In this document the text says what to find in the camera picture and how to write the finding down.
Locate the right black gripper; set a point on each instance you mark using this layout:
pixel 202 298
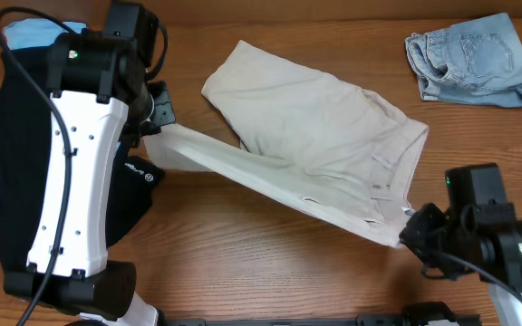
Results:
pixel 417 235

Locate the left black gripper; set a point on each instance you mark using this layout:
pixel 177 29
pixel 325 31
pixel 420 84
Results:
pixel 161 109

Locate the beige cotton shorts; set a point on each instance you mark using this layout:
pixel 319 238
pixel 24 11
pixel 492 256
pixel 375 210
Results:
pixel 308 140

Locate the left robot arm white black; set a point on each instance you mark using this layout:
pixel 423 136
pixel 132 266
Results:
pixel 70 112

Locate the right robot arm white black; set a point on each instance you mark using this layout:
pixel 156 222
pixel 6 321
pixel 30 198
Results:
pixel 478 233

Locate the black garment with white logo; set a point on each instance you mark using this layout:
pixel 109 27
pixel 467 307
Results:
pixel 25 141

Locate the light blue garment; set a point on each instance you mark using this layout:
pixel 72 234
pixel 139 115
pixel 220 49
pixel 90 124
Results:
pixel 32 32

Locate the folded light blue denim shorts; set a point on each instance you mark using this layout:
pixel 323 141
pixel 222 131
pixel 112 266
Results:
pixel 477 62

